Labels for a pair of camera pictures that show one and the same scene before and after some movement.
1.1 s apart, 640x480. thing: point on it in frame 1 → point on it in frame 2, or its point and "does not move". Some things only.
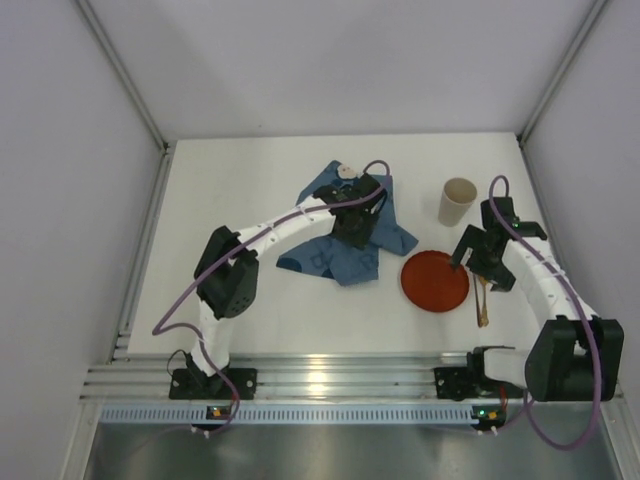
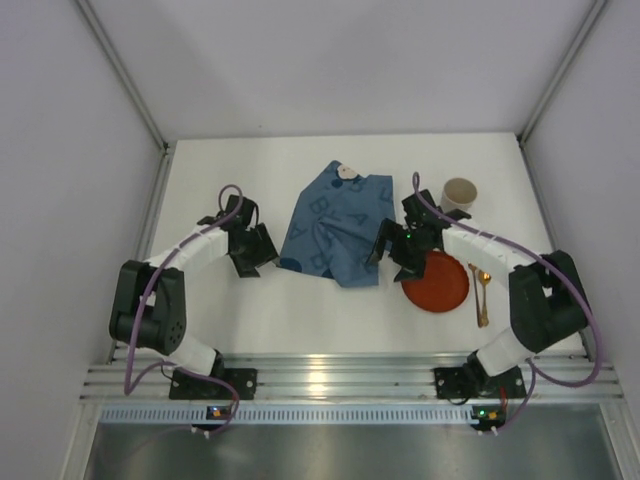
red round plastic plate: (431, 283) does not move
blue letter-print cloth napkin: (337, 261) does not move
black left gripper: (357, 230) → (255, 251)
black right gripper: (486, 265) → (401, 248)
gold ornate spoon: (484, 318) does not move
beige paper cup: (457, 198) does not move
